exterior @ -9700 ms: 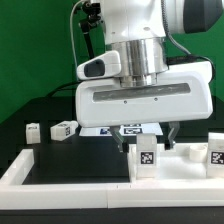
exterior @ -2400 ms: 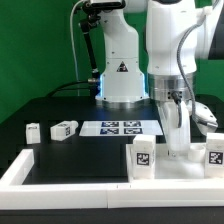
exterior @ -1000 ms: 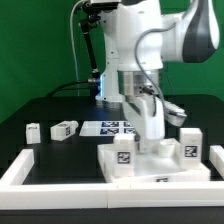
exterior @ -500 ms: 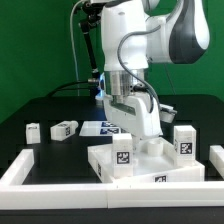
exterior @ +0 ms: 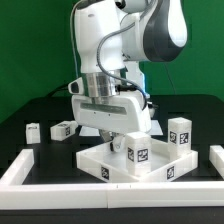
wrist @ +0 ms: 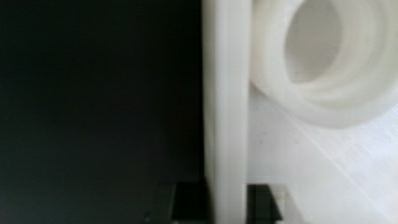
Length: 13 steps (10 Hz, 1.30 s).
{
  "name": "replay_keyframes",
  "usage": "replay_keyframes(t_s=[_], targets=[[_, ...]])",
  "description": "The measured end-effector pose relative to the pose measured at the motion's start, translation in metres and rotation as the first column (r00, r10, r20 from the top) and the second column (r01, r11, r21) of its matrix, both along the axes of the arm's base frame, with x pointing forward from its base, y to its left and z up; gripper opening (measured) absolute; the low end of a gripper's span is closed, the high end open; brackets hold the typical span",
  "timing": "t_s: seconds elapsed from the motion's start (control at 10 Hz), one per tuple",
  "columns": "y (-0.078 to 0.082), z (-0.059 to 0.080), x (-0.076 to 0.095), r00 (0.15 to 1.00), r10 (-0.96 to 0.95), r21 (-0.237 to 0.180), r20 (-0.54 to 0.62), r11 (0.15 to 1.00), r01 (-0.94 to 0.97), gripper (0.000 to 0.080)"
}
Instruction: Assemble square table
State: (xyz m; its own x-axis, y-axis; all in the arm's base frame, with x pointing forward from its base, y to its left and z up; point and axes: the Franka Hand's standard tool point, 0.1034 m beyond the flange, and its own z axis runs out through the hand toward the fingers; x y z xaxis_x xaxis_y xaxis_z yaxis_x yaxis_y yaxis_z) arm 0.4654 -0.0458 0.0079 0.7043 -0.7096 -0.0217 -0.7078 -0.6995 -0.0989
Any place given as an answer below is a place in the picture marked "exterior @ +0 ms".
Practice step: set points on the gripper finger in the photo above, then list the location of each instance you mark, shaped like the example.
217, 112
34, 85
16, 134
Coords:
105, 135
118, 142

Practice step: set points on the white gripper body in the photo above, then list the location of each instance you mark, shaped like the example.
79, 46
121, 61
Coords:
121, 114

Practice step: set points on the white square tabletop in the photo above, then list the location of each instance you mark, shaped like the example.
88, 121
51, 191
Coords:
108, 166

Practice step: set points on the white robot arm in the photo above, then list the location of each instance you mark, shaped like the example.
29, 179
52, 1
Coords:
111, 37

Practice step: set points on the white U-shaped obstacle fence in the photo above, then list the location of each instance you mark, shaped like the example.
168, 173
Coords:
16, 195

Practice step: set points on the white marker base plate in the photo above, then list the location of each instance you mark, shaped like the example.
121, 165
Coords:
155, 130

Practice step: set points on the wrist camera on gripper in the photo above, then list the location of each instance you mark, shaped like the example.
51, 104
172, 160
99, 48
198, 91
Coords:
76, 87

